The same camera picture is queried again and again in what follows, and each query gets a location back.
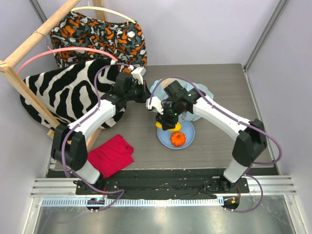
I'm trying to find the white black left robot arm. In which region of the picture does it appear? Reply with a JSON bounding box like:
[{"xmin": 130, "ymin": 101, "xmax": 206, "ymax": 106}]
[{"xmin": 51, "ymin": 71, "xmax": 151, "ymax": 195}]

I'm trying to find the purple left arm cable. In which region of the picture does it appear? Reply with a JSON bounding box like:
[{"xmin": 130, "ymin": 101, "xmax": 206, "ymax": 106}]
[{"xmin": 62, "ymin": 62, "xmax": 134, "ymax": 212}]

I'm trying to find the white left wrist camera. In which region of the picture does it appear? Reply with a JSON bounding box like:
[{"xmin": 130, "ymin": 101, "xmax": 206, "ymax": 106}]
[{"xmin": 131, "ymin": 67, "xmax": 146, "ymax": 85}]

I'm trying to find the orange fake pumpkin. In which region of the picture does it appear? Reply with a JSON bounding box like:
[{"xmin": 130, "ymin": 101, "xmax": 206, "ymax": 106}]
[{"xmin": 170, "ymin": 132, "xmax": 186, "ymax": 147}]

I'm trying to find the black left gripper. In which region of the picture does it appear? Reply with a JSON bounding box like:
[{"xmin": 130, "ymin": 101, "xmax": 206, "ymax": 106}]
[{"xmin": 124, "ymin": 80, "xmax": 152, "ymax": 103}]

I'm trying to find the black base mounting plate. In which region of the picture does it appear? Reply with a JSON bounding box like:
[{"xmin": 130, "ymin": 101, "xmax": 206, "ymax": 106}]
[{"xmin": 75, "ymin": 168, "xmax": 250, "ymax": 201}]

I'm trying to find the zebra striped cloth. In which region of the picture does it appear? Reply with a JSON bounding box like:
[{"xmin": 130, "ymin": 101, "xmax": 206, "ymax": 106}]
[{"xmin": 24, "ymin": 59, "xmax": 129, "ymax": 125}]

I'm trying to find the orange grey patterned cloth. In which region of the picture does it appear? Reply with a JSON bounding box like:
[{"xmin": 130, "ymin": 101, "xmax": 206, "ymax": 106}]
[{"xmin": 49, "ymin": 12, "xmax": 147, "ymax": 67}]

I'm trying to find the light blue printed plastic bag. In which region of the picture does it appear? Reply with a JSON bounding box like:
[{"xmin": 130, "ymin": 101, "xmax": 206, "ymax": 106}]
[{"xmin": 150, "ymin": 78, "xmax": 201, "ymax": 122}]

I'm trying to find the pink hanger hoop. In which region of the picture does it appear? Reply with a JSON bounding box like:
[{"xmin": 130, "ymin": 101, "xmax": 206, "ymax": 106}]
[{"xmin": 16, "ymin": 47, "xmax": 120, "ymax": 75}]

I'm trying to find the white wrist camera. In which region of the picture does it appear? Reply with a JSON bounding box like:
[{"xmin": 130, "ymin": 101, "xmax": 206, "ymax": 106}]
[
  {"xmin": 146, "ymin": 97, "xmax": 164, "ymax": 115},
  {"xmin": 131, "ymin": 67, "xmax": 146, "ymax": 85}
]

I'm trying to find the aluminium rail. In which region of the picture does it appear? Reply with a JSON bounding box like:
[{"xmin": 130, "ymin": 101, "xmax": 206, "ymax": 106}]
[{"xmin": 31, "ymin": 176, "xmax": 296, "ymax": 207}]

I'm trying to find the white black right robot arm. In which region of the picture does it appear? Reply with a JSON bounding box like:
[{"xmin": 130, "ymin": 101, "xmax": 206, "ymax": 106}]
[{"xmin": 146, "ymin": 80, "xmax": 267, "ymax": 193}]

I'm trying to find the red folded cloth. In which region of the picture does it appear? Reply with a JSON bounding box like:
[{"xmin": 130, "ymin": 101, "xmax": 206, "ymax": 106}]
[{"xmin": 88, "ymin": 135, "xmax": 134, "ymax": 178}]

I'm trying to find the cream hanger hoop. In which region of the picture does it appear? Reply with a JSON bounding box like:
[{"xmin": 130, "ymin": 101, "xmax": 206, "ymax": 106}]
[{"xmin": 71, "ymin": 6, "xmax": 136, "ymax": 23}]

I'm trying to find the light blue round plate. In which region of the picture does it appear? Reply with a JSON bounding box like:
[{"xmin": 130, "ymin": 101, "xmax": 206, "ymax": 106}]
[{"xmin": 157, "ymin": 121, "xmax": 195, "ymax": 150}]

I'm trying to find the yellow fake lemon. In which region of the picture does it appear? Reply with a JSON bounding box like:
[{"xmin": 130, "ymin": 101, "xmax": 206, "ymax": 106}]
[{"xmin": 156, "ymin": 121, "xmax": 182, "ymax": 132}]

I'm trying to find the wooden rack frame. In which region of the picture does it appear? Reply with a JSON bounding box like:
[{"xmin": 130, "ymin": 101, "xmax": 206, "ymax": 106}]
[{"xmin": 0, "ymin": 0, "xmax": 108, "ymax": 152}]

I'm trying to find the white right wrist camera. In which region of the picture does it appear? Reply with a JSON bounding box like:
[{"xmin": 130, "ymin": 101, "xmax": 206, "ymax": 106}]
[{"xmin": 146, "ymin": 97, "xmax": 164, "ymax": 115}]

